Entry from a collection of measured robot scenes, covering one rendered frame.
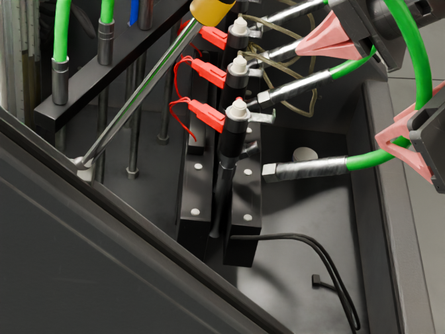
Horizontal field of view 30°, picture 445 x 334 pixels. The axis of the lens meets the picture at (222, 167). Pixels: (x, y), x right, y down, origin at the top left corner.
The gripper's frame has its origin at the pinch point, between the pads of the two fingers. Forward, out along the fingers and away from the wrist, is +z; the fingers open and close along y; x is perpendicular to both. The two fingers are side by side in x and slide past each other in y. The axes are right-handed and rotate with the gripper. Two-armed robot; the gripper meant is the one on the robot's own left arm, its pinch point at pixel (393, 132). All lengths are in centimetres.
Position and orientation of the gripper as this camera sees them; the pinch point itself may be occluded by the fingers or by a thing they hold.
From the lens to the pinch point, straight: 80.1
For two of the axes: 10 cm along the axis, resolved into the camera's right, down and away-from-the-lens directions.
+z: -5.3, -0.1, 8.5
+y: -6.9, 5.9, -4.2
